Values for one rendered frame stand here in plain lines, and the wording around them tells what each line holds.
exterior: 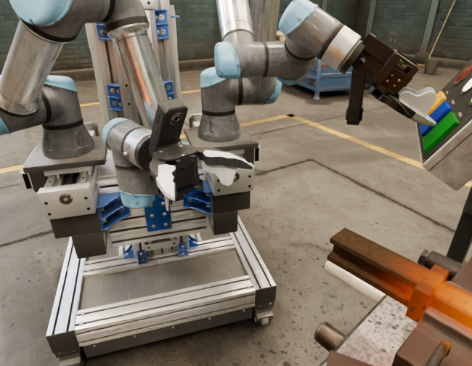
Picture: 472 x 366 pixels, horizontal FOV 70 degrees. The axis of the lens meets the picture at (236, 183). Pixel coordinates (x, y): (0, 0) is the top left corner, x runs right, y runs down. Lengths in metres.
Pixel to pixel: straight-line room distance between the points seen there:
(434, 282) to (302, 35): 0.52
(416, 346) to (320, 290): 1.46
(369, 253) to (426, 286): 0.06
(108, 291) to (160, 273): 0.21
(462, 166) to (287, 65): 0.39
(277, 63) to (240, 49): 0.09
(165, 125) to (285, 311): 1.24
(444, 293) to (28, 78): 0.86
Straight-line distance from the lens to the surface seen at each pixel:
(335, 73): 5.39
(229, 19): 0.82
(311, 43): 0.72
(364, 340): 0.41
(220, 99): 1.12
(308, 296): 1.73
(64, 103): 1.11
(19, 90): 0.96
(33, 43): 0.84
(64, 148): 1.13
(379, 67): 0.73
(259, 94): 1.14
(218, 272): 1.50
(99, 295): 1.51
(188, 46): 7.85
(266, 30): 1.09
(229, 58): 0.75
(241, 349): 1.51
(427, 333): 0.34
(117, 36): 0.83
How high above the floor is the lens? 1.23
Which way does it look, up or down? 28 degrees down
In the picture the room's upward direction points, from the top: straight up
